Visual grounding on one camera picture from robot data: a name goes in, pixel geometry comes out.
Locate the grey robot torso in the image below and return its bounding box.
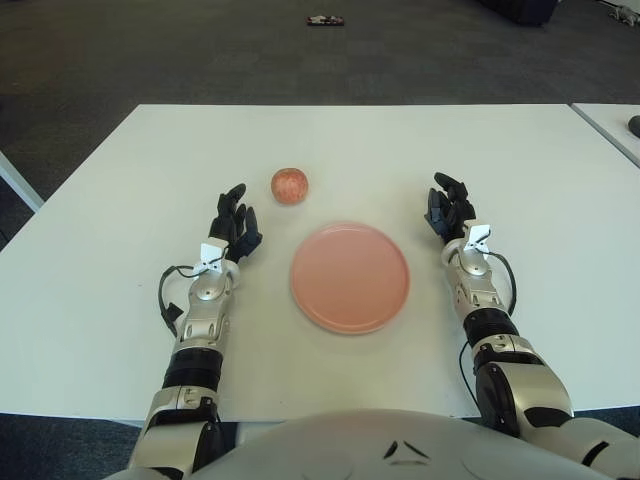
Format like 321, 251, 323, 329
192, 408, 616, 480

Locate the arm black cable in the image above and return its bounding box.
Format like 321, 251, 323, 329
158, 263, 202, 337
458, 251, 516, 406

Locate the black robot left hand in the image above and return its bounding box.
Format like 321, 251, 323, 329
208, 183, 264, 264

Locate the white side table with controllers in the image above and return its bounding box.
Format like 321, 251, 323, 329
572, 103, 640, 169

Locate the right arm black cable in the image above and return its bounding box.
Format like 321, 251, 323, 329
458, 251, 516, 406

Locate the red apple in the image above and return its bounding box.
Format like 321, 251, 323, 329
270, 167, 310, 205

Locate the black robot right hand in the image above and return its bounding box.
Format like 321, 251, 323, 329
424, 172, 478, 246

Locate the dark bag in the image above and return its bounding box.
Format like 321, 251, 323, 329
492, 0, 559, 27

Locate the pink round plate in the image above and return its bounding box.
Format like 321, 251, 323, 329
290, 220, 412, 335

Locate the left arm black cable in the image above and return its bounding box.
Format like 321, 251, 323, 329
158, 263, 202, 337

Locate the small white floor object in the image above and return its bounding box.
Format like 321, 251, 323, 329
607, 2, 640, 26

